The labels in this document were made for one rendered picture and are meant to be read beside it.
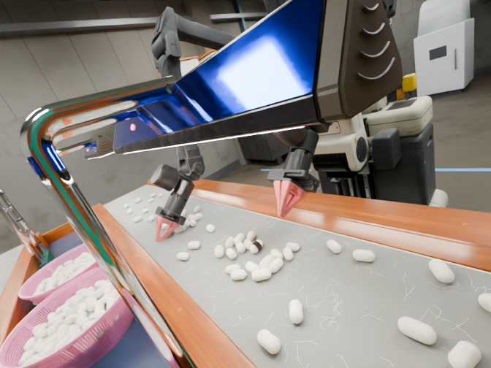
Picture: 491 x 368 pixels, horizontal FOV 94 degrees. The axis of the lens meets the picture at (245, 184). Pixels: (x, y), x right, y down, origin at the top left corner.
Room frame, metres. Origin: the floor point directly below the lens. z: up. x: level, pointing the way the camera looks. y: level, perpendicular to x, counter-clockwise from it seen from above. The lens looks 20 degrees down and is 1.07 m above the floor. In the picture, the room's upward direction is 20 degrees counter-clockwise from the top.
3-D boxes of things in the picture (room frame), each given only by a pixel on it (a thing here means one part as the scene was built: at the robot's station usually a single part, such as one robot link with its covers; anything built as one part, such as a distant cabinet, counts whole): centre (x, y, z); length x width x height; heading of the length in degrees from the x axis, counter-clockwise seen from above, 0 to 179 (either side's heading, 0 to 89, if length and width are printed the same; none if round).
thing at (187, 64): (3.41, 0.31, 1.62); 0.44 x 0.37 x 0.25; 128
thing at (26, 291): (0.69, 0.62, 0.72); 0.27 x 0.27 x 0.10
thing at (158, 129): (0.39, 0.08, 1.08); 0.62 x 0.08 x 0.07; 34
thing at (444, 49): (4.09, -4.01, 0.78); 0.85 x 0.70 x 1.55; 128
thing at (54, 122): (0.35, 0.15, 0.90); 0.20 x 0.19 x 0.45; 34
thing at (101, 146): (1.19, 0.63, 1.08); 0.62 x 0.08 x 0.07; 34
